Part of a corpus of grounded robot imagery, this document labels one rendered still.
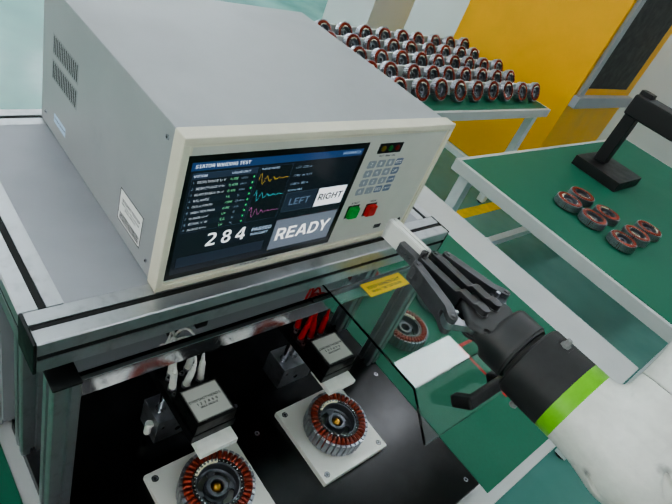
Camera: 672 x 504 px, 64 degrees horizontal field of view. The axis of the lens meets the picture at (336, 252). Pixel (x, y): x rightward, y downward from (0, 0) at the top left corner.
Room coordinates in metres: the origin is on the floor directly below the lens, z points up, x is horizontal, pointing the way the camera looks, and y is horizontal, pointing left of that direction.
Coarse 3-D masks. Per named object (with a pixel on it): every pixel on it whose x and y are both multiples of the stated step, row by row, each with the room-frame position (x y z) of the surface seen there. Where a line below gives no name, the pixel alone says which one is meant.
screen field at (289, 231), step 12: (300, 216) 0.59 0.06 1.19; (312, 216) 0.60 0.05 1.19; (324, 216) 0.62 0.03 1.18; (276, 228) 0.56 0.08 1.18; (288, 228) 0.57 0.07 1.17; (300, 228) 0.59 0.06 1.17; (312, 228) 0.61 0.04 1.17; (324, 228) 0.63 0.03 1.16; (276, 240) 0.56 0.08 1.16; (288, 240) 0.58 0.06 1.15; (300, 240) 0.60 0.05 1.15
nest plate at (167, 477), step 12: (192, 456) 0.47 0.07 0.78; (240, 456) 0.50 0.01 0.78; (168, 468) 0.43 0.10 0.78; (180, 468) 0.44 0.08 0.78; (252, 468) 0.49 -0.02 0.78; (144, 480) 0.41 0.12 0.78; (156, 480) 0.41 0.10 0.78; (168, 480) 0.42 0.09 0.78; (204, 480) 0.44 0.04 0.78; (228, 480) 0.45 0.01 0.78; (156, 492) 0.39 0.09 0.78; (168, 492) 0.40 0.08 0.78; (228, 492) 0.44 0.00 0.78; (264, 492) 0.46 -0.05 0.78
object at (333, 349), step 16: (304, 320) 0.72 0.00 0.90; (288, 336) 0.68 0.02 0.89; (320, 336) 0.68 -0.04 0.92; (336, 336) 0.70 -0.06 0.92; (288, 352) 0.68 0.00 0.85; (304, 352) 0.65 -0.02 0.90; (320, 352) 0.64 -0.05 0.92; (336, 352) 0.66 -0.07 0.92; (352, 352) 0.68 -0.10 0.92; (320, 368) 0.63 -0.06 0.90; (336, 368) 0.64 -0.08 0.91; (320, 384) 0.62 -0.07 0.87; (336, 384) 0.63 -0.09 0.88
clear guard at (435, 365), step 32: (352, 288) 0.65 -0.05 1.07; (384, 320) 0.62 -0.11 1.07; (416, 320) 0.65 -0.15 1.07; (384, 352) 0.55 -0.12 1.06; (416, 352) 0.58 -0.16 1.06; (448, 352) 0.61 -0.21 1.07; (416, 384) 0.52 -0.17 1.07; (448, 384) 0.56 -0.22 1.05; (480, 384) 0.61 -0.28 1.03; (448, 416) 0.53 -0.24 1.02
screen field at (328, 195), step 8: (296, 192) 0.57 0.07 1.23; (304, 192) 0.58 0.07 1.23; (312, 192) 0.59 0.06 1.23; (320, 192) 0.60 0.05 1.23; (328, 192) 0.61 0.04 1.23; (336, 192) 0.63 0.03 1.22; (288, 200) 0.56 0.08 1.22; (296, 200) 0.57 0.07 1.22; (304, 200) 0.58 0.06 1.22; (312, 200) 0.59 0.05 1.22; (320, 200) 0.61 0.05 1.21; (328, 200) 0.62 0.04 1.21; (336, 200) 0.63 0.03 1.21; (288, 208) 0.56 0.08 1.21; (296, 208) 0.58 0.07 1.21
